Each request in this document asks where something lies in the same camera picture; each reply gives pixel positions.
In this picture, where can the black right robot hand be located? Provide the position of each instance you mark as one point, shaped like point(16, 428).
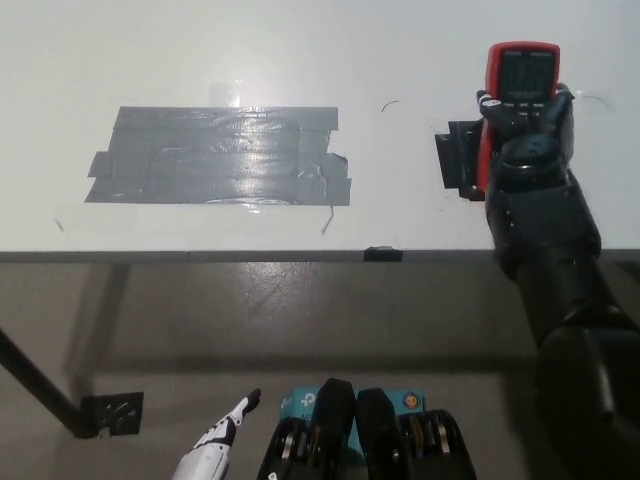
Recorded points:
point(540, 210)

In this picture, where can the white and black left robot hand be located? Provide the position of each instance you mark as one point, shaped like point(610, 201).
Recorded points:
point(220, 435)

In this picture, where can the red digital multimeter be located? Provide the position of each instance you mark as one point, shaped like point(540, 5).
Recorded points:
point(525, 65)

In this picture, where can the small black tape strip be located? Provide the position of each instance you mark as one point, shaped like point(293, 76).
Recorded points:
point(382, 254)

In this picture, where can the grey duct tape patch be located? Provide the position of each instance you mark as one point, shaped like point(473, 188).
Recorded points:
point(215, 155)

